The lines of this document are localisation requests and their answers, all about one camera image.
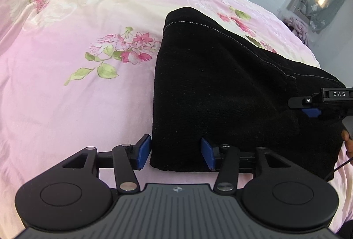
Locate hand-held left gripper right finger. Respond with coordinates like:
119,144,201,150
200,137,297,192

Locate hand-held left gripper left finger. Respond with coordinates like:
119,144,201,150
61,133,152,192

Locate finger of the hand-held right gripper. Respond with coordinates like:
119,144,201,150
287,95,322,119

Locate black pants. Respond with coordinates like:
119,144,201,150
149,7,351,181

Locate person's right hand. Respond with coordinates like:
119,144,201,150
341,130,353,156

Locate pile of purple clothes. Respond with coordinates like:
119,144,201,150
284,17,311,46

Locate bed with pink floral sheet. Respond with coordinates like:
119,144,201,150
0,0,353,239

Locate black cable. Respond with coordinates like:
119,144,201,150
324,156,353,182

